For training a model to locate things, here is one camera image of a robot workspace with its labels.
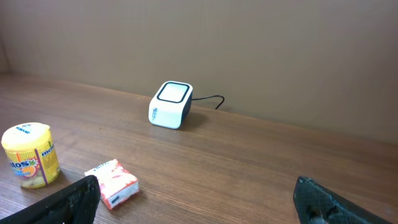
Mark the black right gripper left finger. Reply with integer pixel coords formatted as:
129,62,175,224
1,175,100,224

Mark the yellow mentos gum jar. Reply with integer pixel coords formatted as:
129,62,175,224
1,122,60,189

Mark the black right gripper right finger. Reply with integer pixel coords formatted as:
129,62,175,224
293,176,391,224

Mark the white barcode scanner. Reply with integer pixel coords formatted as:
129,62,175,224
148,81,193,129

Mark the kleenex tissue pack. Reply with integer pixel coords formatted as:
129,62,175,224
85,159,139,210

